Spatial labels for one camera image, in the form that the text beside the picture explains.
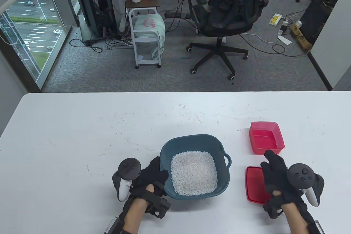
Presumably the person's left hand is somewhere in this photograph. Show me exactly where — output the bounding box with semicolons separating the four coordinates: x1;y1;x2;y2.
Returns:
128;157;171;219

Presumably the person's right hand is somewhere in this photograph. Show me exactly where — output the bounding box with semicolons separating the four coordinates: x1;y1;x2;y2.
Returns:
261;150;309;219

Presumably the black white hand controller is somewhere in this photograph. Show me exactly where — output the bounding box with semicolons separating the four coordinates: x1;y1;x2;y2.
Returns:
287;163;324;207
112;158;141;203

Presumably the red container lid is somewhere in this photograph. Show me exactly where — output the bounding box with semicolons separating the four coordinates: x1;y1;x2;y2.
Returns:
246;166;274;204

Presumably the red plastic container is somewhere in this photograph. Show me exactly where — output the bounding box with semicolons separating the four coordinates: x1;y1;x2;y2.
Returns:
249;121;285;155

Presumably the white rice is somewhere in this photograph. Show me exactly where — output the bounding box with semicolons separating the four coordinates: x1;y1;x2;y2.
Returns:
171;151;218;196

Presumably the teal plastic basin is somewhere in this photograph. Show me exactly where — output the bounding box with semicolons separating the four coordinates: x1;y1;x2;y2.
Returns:
160;134;232;200

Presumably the person's left forearm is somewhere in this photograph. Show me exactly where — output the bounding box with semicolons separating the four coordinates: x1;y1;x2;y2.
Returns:
122;198;150;234

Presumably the brown cardboard piece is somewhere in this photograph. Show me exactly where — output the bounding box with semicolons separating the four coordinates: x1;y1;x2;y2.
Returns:
290;23;313;52

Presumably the white power strip with plugs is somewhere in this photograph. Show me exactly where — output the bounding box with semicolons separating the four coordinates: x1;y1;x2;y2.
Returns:
278;20;290;36

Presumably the white plastic bag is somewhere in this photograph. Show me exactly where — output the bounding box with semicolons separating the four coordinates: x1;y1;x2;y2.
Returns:
134;15;166;59

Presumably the black leaning panel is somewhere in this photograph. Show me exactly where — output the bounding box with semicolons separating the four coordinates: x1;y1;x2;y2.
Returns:
300;0;343;50

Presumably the black mesh office chair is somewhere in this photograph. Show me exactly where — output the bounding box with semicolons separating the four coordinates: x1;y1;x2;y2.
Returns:
186;0;270;81

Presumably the white cart with brown top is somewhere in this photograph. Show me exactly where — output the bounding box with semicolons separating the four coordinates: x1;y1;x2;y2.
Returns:
125;0;165;69

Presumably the black computer tower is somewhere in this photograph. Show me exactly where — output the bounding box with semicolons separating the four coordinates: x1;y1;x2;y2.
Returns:
75;0;117;45

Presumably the white desk leg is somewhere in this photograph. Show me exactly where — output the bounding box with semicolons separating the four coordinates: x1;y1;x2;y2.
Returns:
111;0;126;33

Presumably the glass window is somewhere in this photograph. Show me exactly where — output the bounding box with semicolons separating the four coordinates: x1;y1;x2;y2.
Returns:
0;0;72;89

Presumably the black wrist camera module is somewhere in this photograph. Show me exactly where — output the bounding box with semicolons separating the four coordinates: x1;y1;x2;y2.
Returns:
307;219;325;234
104;217;125;234

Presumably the black floor cable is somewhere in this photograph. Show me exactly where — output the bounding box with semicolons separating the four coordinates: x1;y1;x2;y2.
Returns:
239;34;306;57
69;38;135;53

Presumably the white floor cable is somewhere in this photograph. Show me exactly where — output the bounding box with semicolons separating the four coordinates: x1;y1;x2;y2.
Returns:
241;32;280;44

